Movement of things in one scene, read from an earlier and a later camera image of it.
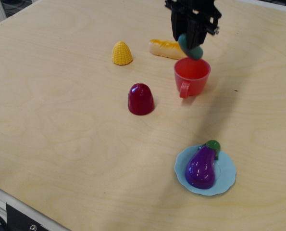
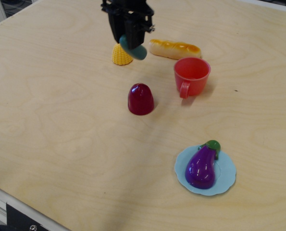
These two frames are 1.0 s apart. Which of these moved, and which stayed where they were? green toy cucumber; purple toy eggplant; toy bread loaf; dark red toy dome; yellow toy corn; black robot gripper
Moved: green toy cucumber; black robot gripper
Stayed: toy bread loaf; dark red toy dome; purple toy eggplant; yellow toy corn
